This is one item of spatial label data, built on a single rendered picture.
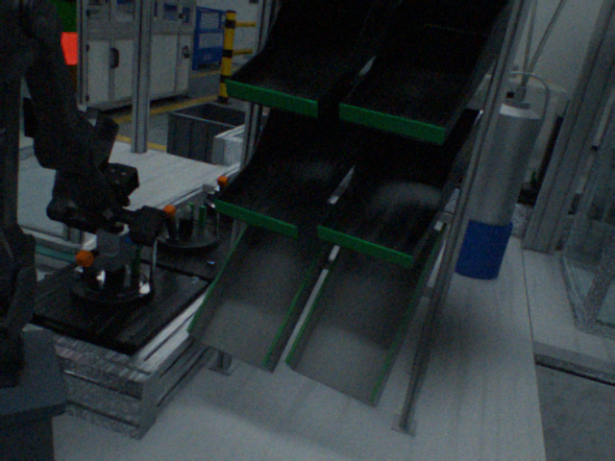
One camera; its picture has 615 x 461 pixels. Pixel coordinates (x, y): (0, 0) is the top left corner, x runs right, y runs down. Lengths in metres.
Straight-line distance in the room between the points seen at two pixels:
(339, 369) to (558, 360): 0.72
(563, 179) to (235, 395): 1.24
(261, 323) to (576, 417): 0.87
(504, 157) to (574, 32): 9.87
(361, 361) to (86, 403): 0.40
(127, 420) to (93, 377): 0.08
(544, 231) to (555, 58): 9.50
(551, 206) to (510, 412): 0.92
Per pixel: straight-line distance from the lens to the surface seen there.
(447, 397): 1.12
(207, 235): 1.24
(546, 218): 1.93
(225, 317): 0.89
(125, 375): 0.87
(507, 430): 1.10
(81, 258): 0.95
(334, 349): 0.85
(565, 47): 11.37
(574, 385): 1.48
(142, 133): 2.22
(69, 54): 1.12
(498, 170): 1.54
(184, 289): 1.07
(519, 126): 1.53
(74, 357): 0.91
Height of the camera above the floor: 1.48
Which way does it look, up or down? 22 degrees down
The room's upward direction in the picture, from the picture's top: 9 degrees clockwise
